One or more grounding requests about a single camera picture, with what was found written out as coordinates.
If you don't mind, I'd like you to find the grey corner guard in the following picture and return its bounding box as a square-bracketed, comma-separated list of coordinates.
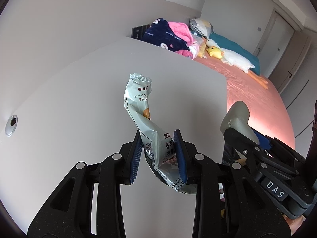
[220, 101, 260, 145]

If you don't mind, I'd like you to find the silver snack wrapper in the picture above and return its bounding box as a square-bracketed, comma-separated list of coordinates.
[124, 73, 197, 194]

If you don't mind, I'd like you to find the black lined trash bin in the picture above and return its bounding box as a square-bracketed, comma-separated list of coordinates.
[221, 143, 248, 204]

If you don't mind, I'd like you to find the person's right hand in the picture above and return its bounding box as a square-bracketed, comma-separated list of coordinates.
[283, 214, 306, 235]

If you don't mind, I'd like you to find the bed with pink sheet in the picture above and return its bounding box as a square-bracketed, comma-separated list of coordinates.
[195, 57, 295, 149]

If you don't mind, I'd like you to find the teal pillow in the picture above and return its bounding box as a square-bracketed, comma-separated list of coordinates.
[209, 32, 261, 76]

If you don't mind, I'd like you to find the white goose plush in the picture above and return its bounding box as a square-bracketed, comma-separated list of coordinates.
[206, 39, 269, 90]

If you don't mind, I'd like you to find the yellow duck plush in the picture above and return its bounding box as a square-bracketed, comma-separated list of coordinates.
[207, 46, 223, 60]

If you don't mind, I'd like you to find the yellow long plush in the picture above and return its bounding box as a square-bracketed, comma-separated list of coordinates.
[197, 42, 206, 58]

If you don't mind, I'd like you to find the patterned grey yellow pillow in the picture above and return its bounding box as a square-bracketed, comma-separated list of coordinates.
[189, 18, 214, 39]

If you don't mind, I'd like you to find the navy pink clothes pile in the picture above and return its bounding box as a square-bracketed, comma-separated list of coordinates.
[141, 18, 199, 60]

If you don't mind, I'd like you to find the white door with handle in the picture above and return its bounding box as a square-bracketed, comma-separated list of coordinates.
[255, 8, 313, 93]

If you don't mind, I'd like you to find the desk cable grommet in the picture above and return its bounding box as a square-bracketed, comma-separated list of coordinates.
[5, 114, 18, 137]

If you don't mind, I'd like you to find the black wall socket panel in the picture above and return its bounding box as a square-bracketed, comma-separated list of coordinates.
[131, 24, 150, 40]

